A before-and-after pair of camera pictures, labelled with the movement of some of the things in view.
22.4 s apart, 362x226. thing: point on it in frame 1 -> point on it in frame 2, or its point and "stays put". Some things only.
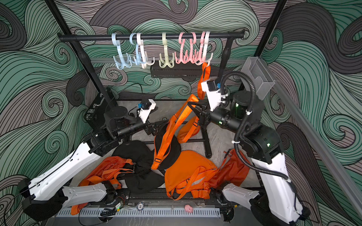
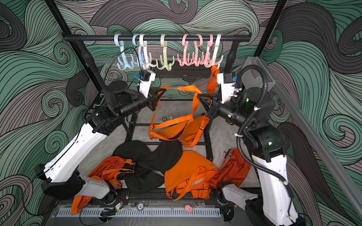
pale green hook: (163, 63) stays put
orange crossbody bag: (166, 131) -> (172, 130)
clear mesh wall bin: (254, 68) stays put
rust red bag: (232, 171) stays put
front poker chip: (140, 206) stays put
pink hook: (193, 60) -> (197, 62)
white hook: (207, 61) -> (215, 62)
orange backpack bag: (192, 173) stays put
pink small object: (188, 208) stays put
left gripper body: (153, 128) -> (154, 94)
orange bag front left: (105, 171) stays put
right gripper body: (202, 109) -> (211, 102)
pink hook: (201, 57) -> (208, 62)
